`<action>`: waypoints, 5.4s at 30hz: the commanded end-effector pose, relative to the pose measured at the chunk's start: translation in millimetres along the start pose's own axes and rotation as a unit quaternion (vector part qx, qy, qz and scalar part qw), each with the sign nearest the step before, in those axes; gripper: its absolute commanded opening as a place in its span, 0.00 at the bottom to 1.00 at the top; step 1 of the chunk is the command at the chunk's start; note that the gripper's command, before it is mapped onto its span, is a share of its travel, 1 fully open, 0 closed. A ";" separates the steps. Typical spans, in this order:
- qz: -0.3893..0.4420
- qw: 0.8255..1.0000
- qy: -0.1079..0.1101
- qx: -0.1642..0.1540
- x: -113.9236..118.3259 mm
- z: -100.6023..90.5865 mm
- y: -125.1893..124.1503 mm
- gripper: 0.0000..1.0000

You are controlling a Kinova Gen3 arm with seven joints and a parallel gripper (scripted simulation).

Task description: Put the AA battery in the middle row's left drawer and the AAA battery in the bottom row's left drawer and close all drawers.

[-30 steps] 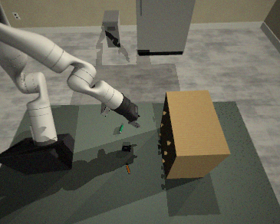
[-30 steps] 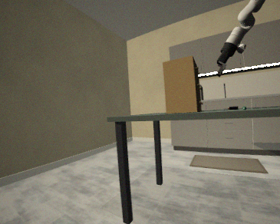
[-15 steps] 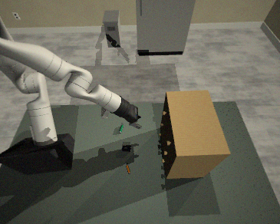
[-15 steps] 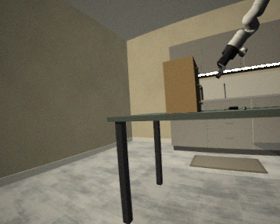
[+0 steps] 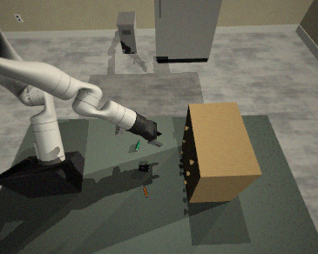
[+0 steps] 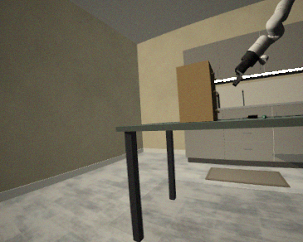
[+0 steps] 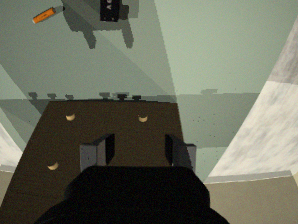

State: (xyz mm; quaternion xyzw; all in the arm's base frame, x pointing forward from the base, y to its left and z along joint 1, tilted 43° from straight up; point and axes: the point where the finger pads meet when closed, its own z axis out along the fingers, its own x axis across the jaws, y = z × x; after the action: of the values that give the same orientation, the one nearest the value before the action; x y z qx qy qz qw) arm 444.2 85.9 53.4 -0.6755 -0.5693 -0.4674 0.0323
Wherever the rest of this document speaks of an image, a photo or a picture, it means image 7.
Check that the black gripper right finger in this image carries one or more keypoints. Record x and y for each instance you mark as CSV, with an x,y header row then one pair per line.
x,y
178,153

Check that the small wooden chest of drawers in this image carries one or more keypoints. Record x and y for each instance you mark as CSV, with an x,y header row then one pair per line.
x,y
10,192

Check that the black 9v battery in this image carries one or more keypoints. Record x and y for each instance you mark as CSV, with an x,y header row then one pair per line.
x,y
109,10

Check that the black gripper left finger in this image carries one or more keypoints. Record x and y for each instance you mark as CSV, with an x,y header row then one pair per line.
x,y
97,153

